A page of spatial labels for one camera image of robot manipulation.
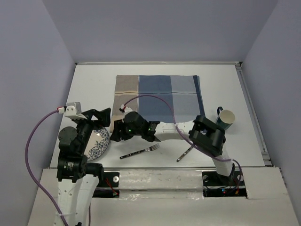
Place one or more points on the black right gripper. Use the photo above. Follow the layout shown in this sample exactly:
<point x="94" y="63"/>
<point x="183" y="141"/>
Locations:
<point x="116" y="133"/>

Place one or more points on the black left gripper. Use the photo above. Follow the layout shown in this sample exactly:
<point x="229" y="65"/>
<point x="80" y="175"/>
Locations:
<point x="104" y="117"/>

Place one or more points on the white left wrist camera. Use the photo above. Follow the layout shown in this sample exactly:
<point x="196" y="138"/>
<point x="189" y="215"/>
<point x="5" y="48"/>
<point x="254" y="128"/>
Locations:
<point x="72" y="111"/>

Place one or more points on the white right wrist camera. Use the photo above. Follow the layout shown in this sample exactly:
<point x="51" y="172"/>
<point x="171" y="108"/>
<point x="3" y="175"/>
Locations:
<point x="125" y="109"/>

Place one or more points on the silver knife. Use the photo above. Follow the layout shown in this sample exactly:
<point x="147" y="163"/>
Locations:
<point x="184" y="154"/>

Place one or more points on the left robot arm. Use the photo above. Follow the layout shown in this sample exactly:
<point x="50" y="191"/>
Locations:
<point x="74" y="199"/>

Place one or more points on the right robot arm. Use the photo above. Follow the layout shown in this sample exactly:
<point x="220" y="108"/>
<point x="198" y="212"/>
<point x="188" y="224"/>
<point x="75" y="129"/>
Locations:
<point x="200" y="133"/>

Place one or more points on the dark green mug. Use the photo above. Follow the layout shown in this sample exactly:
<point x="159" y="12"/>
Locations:
<point x="225" y="118"/>

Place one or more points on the blue beige checked cloth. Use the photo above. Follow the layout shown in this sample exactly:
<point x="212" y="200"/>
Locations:
<point x="165" y="98"/>

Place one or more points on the silver fork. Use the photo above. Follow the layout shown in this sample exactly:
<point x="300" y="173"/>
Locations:
<point x="149" y="149"/>

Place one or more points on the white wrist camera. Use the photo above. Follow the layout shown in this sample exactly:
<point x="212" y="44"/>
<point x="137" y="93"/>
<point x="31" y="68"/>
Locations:
<point x="125" y="109"/>
<point x="72" y="111"/>

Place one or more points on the blue white patterned plate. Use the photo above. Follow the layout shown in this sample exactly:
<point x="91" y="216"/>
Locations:
<point x="97" y="144"/>

